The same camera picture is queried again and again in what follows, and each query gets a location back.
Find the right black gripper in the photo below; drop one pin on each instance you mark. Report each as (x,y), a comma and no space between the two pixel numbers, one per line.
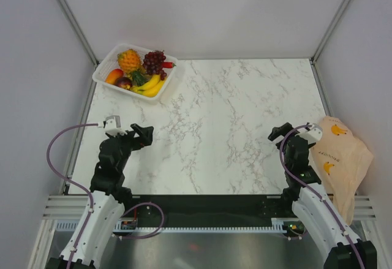
(282,130)

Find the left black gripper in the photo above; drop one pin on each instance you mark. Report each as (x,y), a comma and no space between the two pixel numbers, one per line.
(144,138)

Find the peach banana-print plastic bag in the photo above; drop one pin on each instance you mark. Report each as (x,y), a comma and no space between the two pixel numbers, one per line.
(342,161)

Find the fake dark red grapes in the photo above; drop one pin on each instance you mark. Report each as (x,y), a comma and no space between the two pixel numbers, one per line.
(153,64)

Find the fake orange pineapple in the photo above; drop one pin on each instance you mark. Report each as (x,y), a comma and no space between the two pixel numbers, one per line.
(130,63)

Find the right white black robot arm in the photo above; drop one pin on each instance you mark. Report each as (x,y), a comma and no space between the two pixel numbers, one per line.
(338,244)

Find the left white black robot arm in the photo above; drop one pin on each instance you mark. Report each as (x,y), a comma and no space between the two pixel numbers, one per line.
(107,197)

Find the fake yellow banana bunch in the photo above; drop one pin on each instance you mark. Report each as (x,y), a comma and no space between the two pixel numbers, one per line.
(151,88)

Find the fake orange mango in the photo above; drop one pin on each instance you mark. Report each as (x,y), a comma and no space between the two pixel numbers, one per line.
(113,76)

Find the fake red chili pepper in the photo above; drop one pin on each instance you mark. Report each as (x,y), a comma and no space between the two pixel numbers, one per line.
(168,65)

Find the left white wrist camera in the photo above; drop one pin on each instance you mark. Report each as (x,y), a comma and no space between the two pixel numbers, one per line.
(112,126)

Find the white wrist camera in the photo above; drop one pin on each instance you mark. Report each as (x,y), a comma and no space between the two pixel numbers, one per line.
(312,133)
(112,126)

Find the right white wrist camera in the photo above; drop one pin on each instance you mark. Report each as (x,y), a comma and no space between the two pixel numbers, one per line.
(312,133)

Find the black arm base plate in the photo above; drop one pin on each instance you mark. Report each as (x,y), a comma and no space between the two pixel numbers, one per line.
(207,210)

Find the aluminium frame rail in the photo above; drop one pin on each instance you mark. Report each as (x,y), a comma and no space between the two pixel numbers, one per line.
(72,207)

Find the white slotted cable duct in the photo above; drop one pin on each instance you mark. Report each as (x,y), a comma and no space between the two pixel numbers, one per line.
(129,226)

